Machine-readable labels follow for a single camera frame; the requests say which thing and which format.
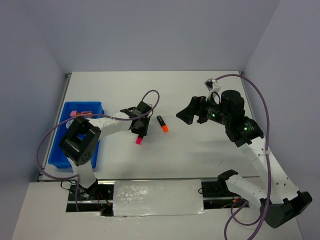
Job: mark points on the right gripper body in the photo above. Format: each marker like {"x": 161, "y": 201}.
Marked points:
{"x": 202, "y": 105}

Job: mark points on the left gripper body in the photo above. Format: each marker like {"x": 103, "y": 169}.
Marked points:
{"x": 142, "y": 128}

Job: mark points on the pink-capped black highlighter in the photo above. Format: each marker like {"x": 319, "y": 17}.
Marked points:
{"x": 139, "y": 140}

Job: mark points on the orange-capped black highlighter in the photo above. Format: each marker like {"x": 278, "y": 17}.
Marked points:
{"x": 162, "y": 124}

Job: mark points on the pink pen bundle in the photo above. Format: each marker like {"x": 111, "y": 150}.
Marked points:
{"x": 75, "y": 113}

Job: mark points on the blue white round jar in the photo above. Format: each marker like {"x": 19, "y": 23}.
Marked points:
{"x": 68, "y": 124}

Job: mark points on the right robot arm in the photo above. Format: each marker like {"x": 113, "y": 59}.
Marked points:
{"x": 282, "y": 197}

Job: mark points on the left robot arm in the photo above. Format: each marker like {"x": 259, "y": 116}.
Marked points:
{"x": 83, "y": 135}

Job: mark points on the silver taped plate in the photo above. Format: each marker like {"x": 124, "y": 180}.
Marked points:
{"x": 157, "y": 198}

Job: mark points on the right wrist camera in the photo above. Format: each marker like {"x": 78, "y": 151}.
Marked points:
{"x": 212, "y": 85}

